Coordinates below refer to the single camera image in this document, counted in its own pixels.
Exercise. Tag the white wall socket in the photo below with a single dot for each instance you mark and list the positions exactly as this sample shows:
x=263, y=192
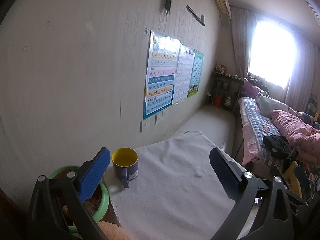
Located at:
x=158, y=117

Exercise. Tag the white chart poster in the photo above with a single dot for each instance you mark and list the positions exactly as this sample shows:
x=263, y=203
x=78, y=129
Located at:
x=183, y=73

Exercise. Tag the left fuzzy tan sleeve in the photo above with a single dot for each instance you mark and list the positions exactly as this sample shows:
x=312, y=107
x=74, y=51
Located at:
x=113, y=231

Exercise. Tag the navy yellow mug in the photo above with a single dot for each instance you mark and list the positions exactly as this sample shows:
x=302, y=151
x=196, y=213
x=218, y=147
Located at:
x=125, y=165

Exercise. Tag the blue pinyin wall poster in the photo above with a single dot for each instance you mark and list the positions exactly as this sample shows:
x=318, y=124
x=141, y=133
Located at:
x=160, y=73

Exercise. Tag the black clothing on bed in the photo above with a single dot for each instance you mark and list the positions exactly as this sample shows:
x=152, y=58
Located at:
x=279, y=147

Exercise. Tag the light window curtain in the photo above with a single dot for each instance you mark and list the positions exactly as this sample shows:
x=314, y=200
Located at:
x=243, y=23

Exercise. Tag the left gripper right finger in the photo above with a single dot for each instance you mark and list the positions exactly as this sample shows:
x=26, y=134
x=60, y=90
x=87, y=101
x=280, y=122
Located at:
x=273, y=219

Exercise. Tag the pink quilt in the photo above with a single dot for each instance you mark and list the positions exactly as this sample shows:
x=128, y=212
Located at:
x=301, y=136

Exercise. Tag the green red trash bin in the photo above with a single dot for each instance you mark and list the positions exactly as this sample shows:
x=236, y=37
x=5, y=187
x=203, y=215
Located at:
x=97, y=205

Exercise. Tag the bed with plaid sheet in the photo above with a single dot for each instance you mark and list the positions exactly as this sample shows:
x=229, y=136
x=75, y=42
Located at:
x=255, y=111

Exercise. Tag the white wall switch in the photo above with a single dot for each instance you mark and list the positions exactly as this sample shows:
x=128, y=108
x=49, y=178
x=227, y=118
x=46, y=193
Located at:
x=144, y=124

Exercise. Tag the dark bedside shelf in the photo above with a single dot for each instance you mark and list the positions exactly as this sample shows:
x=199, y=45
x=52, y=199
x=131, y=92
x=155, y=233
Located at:
x=224, y=89

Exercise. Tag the green cartoon poster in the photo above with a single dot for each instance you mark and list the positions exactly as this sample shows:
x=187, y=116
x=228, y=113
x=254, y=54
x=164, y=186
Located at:
x=196, y=74

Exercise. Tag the white table cloth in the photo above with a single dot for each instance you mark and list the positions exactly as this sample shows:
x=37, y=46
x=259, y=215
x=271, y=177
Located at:
x=176, y=195

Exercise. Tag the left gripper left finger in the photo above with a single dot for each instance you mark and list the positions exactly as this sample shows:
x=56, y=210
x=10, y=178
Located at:
x=49, y=195

